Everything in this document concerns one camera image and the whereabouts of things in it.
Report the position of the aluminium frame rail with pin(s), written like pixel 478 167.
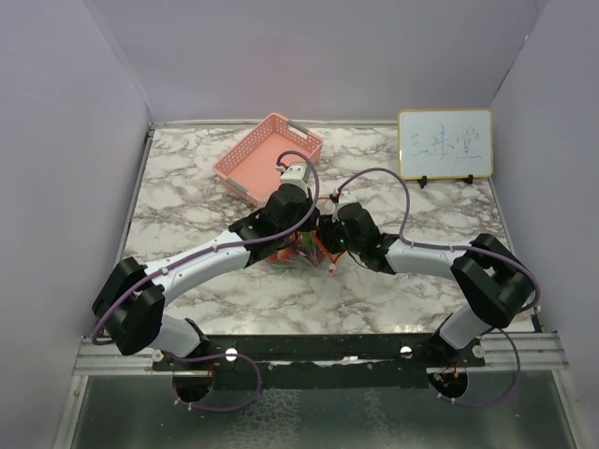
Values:
pixel 494 351

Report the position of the green fake grapes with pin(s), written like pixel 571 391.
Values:
pixel 308 242

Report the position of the pink plastic basket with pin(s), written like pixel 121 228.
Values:
pixel 248 169

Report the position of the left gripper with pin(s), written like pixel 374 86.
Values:
pixel 312 222

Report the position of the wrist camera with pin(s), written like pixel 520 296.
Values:
pixel 297 174
pixel 334 202

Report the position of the red fake fruit bunch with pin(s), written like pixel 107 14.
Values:
pixel 287 257

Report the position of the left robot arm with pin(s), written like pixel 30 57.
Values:
pixel 130 307

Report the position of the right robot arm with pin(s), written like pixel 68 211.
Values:
pixel 495 284

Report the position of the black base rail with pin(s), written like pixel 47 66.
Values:
pixel 241 362

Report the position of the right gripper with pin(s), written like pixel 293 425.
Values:
pixel 326 230

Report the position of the small whiteboard yellow frame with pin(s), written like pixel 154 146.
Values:
pixel 445 144

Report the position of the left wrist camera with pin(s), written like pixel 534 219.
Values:
pixel 297 174

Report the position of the clear zip top bag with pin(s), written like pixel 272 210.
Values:
pixel 320 261

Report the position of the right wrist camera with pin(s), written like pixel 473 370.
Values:
pixel 334 202

